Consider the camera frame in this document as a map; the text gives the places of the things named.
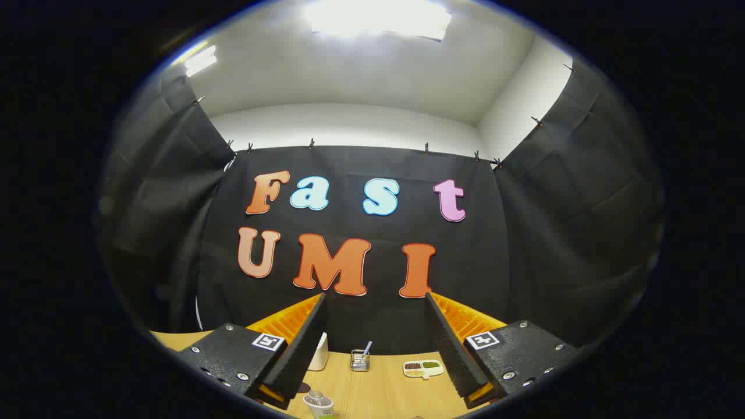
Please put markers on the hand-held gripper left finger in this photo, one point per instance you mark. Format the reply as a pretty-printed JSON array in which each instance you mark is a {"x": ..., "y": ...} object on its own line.
[{"x": 300, "y": 349}]

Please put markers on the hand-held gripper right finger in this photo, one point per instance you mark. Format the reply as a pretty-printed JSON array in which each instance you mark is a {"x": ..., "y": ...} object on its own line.
[{"x": 451, "y": 349}]

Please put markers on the clear juice bottle green label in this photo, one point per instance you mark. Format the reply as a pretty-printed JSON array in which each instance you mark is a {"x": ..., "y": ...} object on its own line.
[{"x": 319, "y": 405}]

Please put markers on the cream toaster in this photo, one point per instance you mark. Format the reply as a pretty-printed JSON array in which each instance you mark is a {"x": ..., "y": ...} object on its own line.
[{"x": 319, "y": 355}]

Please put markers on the white divided dish with beans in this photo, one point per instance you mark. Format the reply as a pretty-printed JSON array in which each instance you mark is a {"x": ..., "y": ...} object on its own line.
[{"x": 423, "y": 368}]

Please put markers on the white straw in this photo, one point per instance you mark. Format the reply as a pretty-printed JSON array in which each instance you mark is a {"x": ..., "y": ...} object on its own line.
[{"x": 366, "y": 348}]

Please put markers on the wooden table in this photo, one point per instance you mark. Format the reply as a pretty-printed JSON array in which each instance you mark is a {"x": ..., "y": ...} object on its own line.
[{"x": 384, "y": 396}]

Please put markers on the black backdrop cloth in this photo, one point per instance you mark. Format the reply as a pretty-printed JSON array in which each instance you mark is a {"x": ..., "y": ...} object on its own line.
[{"x": 512, "y": 262}]

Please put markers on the small ceiling light panel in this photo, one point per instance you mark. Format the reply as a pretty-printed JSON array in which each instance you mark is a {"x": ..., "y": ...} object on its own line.
[{"x": 201, "y": 60}]

